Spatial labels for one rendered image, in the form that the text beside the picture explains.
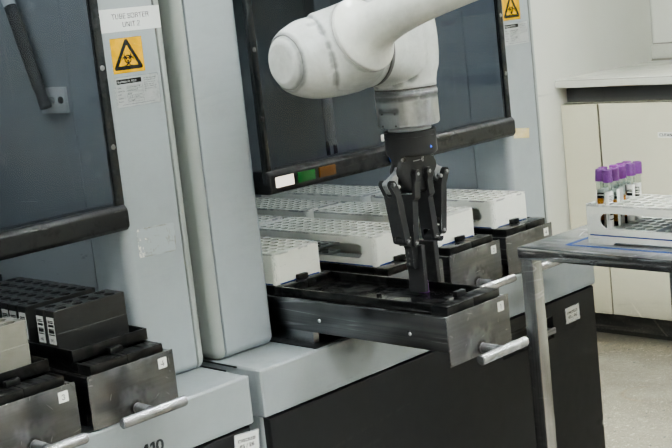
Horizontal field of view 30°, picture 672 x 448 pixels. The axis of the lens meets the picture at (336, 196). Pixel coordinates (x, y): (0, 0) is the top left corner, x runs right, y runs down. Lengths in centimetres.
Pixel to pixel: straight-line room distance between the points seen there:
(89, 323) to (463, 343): 50
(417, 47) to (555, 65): 265
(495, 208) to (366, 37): 68
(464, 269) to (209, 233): 48
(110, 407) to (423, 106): 59
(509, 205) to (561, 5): 224
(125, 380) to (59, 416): 10
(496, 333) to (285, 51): 49
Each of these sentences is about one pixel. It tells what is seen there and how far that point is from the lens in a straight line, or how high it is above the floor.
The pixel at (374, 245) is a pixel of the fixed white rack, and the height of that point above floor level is 85.
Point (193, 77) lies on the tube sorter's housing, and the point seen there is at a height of 115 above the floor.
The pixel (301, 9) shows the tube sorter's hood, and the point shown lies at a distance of 192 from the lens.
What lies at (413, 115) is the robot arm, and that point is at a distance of 176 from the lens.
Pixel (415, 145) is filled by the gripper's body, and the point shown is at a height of 102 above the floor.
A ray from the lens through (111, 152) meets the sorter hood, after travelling 169.
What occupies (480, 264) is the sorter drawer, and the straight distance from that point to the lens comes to 212.
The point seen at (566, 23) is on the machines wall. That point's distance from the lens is 444.
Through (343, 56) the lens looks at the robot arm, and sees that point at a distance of 161.
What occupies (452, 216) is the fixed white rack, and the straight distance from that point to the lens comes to 212.
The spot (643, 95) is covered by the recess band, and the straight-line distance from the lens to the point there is 427.
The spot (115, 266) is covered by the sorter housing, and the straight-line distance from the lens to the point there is 175.
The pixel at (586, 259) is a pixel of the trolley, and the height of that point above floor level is 81.
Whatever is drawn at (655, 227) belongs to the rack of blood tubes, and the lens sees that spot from 198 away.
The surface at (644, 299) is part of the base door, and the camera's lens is 436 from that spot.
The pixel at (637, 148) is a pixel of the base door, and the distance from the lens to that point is 425.
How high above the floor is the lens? 123
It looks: 9 degrees down
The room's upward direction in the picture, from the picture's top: 6 degrees counter-clockwise
